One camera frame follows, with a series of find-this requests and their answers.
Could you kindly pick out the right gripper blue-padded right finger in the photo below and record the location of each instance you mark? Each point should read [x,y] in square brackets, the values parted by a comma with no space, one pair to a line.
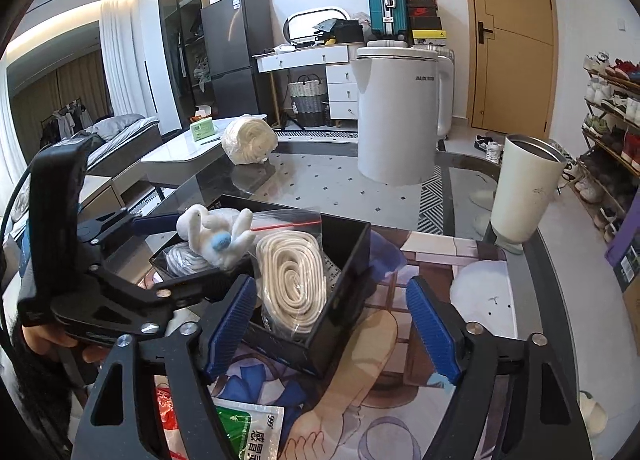
[542,419]

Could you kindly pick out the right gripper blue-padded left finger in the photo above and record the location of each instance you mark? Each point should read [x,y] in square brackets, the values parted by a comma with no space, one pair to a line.
[122,418]

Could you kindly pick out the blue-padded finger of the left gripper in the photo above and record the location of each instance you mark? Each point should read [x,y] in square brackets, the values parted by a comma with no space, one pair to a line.
[154,224]
[211,286]

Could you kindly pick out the white plush toy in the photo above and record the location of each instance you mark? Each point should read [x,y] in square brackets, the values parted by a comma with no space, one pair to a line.
[221,237]

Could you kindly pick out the black cardboard box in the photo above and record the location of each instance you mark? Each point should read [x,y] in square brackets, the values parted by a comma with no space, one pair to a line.
[311,273]

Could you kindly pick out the red white balloon glue bag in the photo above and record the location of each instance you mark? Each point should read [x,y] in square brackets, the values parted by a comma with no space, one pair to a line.
[169,422]

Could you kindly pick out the green white packet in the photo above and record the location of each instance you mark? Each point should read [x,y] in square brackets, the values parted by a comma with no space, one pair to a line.
[253,430]

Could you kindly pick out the person's left hand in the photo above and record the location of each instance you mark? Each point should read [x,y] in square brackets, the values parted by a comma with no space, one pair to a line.
[46,339]

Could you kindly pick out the bagged grey striped cloth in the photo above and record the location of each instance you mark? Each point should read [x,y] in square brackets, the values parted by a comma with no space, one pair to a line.
[182,261]

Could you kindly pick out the white coffee table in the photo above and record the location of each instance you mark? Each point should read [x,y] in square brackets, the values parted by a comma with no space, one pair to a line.
[176,161]

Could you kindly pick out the grey bed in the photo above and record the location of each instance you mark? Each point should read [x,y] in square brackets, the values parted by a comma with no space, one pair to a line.
[121,141]

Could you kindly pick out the green tissue box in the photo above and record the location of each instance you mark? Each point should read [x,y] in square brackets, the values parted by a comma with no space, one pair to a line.
[203,129]

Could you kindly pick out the anime print desk mat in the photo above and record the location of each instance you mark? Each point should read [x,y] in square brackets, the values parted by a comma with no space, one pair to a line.
[384,399]

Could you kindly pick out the cream yarn bundle in bag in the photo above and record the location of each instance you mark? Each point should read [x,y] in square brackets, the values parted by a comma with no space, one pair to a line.
[248,140]

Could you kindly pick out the brown cardboard box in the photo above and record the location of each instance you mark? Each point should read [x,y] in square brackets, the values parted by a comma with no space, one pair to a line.
[631,298]

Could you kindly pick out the purple box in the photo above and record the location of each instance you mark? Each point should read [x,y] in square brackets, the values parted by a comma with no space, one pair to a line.
[623,254]

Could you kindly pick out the woven laundry basket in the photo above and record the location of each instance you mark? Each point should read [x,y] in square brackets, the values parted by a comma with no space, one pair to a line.
[309,99]

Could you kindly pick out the black refrigerator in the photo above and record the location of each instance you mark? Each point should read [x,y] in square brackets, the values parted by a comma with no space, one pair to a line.
[236,32]

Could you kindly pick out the cream cylindrical bin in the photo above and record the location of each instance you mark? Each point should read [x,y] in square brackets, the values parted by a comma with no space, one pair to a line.
[530,173]

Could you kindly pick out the wooden shoe rack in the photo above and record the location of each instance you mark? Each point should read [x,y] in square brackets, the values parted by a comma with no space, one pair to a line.
[605,177]

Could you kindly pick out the white drawer desk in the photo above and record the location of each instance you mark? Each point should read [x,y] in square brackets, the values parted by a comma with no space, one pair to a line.
[332,63]

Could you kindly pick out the dark glass cabinet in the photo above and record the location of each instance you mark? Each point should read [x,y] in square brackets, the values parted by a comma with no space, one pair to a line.
[186,57]

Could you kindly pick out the oval mirror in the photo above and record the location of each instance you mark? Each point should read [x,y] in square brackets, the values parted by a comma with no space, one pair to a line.
[304,28]

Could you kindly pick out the white tall appliance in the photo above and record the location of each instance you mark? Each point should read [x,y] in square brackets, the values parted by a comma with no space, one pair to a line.
[406,97]

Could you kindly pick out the stacked shoe boxes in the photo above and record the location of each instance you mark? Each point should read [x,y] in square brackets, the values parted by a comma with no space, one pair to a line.
[425,23]

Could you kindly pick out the teal suitcase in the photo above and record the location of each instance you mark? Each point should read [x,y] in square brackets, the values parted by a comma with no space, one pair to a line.
[389,19]

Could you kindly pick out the wooden door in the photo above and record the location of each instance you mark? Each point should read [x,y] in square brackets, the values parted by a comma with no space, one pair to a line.
[514,52]

